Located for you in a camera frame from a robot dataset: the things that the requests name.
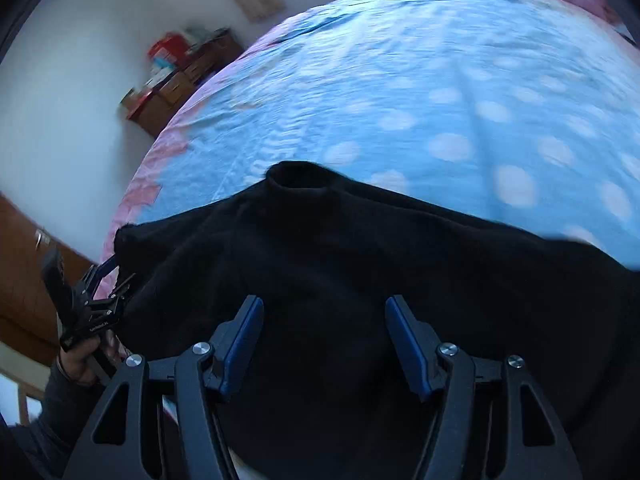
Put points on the wooden dresser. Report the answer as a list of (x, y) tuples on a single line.
[(185, 80)]

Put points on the blue dotted bed sheet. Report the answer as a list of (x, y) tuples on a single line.
[(400, 90)]

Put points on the red box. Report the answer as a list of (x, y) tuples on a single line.
[(167, 47)]

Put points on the person's left forearm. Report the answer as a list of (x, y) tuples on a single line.
[(55, 420)]

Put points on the person's left hand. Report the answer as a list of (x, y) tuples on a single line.
[(77, 362)]

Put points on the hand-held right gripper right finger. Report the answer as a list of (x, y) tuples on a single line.
[(406, 345)]

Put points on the wooden door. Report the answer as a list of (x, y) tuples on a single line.
[(35, 285)]

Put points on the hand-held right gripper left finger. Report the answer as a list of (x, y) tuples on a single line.
[(244, 341)]

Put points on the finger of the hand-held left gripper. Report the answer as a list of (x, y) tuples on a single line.
[(122, 286), (102, 269)]

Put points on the black pants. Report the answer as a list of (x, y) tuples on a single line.
[(330, 270)]

